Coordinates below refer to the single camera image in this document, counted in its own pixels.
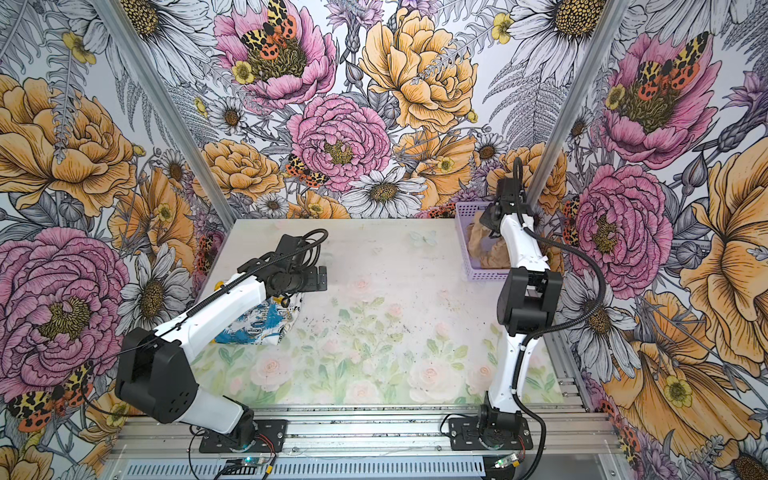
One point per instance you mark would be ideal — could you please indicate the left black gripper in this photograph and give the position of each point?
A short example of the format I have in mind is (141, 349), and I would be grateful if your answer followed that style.
(311, 285)

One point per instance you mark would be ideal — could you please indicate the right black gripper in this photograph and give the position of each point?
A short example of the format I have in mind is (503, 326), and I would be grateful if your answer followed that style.
(487, 213)

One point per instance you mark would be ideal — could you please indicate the lavender plastic basket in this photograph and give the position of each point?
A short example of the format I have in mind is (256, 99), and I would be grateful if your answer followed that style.
(464, 218)

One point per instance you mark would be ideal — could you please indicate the beige garment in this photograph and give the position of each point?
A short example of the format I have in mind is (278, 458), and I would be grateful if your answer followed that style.
(487, 252)

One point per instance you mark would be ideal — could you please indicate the printed white blue yellow shorts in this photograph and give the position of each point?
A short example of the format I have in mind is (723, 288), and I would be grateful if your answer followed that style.
(264, 324)

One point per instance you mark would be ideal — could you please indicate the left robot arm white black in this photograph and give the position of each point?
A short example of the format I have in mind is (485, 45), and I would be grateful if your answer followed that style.
(154, 373)

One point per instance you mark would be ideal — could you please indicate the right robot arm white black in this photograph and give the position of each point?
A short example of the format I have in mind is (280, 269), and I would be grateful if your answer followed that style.
(526, 304)

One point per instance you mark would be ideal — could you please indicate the green circuit board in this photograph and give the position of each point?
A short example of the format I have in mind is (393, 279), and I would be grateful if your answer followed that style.
(248, 466)

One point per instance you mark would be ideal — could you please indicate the right aluminium frame post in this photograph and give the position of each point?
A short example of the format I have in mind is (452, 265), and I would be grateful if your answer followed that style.
(600, 45)

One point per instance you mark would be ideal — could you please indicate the aluminium frame post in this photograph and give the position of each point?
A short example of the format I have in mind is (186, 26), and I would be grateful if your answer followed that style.
(118, 24)
(600, 45)

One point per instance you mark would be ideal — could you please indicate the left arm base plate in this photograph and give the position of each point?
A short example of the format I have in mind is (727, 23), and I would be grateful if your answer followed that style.
(262, 436)

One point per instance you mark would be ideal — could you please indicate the aluminium mounting rail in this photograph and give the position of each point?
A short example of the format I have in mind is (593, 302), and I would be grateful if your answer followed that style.
(325, 431)

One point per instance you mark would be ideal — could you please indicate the white vented cable duct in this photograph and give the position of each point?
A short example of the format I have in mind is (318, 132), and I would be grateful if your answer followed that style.
(309, 468)

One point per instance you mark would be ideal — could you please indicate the left aluminium frame post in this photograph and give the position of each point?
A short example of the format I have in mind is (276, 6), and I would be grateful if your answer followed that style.
(118, 24)

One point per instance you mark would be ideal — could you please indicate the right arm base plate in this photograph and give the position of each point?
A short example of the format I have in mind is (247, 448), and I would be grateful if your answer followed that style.
(465, 435)

